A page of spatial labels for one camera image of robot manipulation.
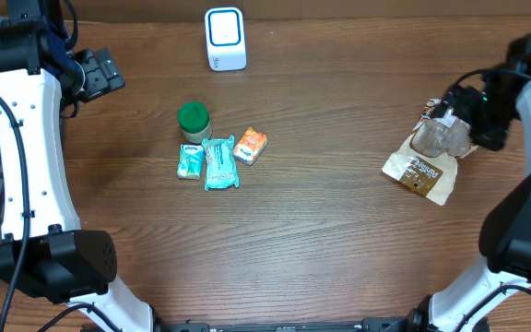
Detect brown bread snack bag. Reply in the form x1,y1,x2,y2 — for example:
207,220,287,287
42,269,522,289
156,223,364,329
382,99,478,206

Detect green lid jar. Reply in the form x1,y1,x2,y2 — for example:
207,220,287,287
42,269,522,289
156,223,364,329
177,101,213,144

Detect small teal tissue pack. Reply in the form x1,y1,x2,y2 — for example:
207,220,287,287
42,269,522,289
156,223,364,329
177,144,205,180

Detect teal wet wipes pack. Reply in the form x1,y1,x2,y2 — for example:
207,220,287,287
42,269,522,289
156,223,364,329
202,136,241,191

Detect orange tissue pack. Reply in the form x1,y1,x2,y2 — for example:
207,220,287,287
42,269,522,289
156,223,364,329
233,127,268,165

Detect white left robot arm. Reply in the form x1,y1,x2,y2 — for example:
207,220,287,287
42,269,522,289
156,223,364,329
0,0,160,331

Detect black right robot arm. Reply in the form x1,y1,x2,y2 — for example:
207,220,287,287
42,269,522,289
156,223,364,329
404,34,531,332

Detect white barcode scanner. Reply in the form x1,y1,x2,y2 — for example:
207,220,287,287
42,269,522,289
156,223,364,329
205,6,247,72

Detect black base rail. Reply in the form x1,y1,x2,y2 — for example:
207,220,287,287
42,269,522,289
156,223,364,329
160,317,405,332

